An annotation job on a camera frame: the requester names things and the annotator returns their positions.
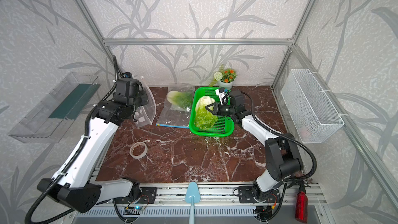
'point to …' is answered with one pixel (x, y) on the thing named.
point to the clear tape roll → (138, 156)
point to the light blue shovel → (192, 196)
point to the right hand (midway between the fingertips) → (206, 107)
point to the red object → (301, 205)
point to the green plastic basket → (224, 126)
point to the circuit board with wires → (140, 204)
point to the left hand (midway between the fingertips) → (142, 94)
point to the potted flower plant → (224, 78)
